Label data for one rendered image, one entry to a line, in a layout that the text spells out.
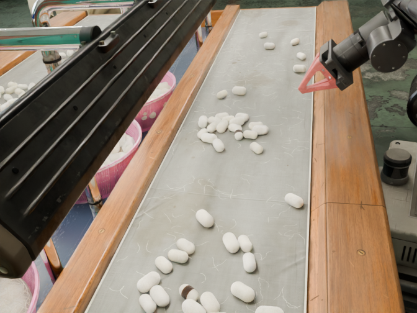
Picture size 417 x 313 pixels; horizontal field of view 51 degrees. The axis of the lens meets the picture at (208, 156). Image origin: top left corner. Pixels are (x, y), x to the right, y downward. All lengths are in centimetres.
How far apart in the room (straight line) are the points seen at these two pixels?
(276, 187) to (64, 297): 40
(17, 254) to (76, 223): 63
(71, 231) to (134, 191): 17
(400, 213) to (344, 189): 44
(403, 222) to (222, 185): 52
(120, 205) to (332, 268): 37
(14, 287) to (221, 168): 42
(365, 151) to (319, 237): 24
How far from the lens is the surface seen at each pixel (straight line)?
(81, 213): 94
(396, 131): 249
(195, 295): 63
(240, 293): 62
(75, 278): 68
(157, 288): 64
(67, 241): 88
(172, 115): 103
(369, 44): 79
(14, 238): 29
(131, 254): 72
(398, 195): 126
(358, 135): 92
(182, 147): 95
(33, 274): 72
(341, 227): 70
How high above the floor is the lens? 124
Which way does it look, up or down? 33 degrees down
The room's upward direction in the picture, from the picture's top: 6 degrees counter-clockwise
